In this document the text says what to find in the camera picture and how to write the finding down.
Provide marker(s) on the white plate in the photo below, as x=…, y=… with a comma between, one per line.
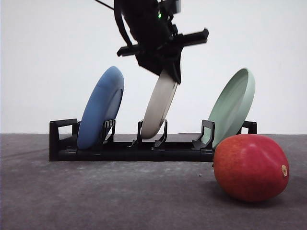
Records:
x=160, y=105

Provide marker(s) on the black cable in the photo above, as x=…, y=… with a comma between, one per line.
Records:
x=104, y=4

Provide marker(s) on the red pomegranate fruit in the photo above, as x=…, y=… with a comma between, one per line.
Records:
x=250, y=168

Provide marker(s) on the green plate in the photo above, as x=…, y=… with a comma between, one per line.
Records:
x=232, y=107

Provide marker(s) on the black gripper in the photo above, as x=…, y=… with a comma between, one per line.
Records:
x=165, y=54

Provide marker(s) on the blue plate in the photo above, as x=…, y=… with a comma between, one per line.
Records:
x=103, y=104

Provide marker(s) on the black dish rack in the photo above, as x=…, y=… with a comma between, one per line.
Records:
x=64, y=144

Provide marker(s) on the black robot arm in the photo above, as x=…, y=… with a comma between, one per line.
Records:
x=154, y=38

